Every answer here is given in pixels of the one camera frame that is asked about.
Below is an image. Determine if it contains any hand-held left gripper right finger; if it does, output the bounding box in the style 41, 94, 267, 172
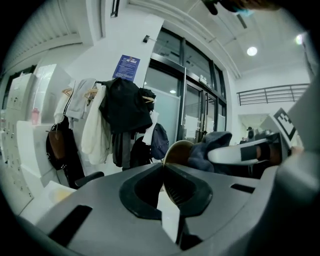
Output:
162, 162, 262, 252

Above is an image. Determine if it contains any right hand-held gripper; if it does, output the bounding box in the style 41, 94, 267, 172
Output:
206, 106, 298, 166

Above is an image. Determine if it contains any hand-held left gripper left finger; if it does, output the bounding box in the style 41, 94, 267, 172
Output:
37, 162, 180, 255

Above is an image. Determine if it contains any dark grey cloth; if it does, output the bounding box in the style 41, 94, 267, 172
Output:
187, 131, 233, 173

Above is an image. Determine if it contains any brown wooden bowl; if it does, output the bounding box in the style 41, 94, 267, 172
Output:
161, 139, 201, 208

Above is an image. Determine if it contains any white paper notice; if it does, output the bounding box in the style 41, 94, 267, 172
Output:
216, 113, 227, 132
184, 114, 201, 138

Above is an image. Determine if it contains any yellow soap bar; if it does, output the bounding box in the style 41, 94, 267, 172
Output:
53, 188, 73, 201

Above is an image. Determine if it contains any clear soap dish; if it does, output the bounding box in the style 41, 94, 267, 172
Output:
48, 186, 77, 203

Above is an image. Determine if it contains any dark grey hanging garment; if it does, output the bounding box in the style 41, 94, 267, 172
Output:
111, 131, 133, 168

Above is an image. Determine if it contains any navy backpack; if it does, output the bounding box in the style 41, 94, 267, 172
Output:
149, 122, 170, 161

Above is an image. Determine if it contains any white coat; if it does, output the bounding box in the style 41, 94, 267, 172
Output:
81, 83, 113, 166

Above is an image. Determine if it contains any black balcony railing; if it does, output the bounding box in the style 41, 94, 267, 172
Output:
110, 0, 120, 18
236, 83, 311, 107

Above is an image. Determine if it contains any brown black handbag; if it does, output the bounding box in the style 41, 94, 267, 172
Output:
45, 122, 67, 162

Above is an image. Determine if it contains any black framed glass door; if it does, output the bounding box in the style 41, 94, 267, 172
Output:
143, 27, 228, 148

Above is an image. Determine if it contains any white cabinet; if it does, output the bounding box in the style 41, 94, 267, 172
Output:
16, 119, 66, 188

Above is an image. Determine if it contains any black coat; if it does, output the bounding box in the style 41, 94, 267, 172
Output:
98, 76, 154, 135

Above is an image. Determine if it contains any white striped garment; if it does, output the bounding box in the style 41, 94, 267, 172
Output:
53, 86, 76, 125

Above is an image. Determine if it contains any grey hooded sweater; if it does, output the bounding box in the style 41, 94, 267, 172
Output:
66, 77, 98, 121

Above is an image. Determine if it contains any pink cup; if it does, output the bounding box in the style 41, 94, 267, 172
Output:
31, 107, 41, 125

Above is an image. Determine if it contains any translucent white panel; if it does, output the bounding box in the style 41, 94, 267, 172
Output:
33, 63, 72, 125

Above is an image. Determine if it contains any grey locker cabinet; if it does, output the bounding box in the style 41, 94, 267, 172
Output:
0, 73, 38, 216

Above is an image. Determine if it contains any teal headband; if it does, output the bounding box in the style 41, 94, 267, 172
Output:
234, 8, 255, 18

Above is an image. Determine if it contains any person's head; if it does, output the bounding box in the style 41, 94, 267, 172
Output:
218, 0, 283, 13

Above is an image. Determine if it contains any blue wall poster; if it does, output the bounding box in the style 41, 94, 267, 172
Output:
112, 54, 141, 81

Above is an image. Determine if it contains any black head-worn camera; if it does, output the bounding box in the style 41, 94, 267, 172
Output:
202, 0, 220, 16

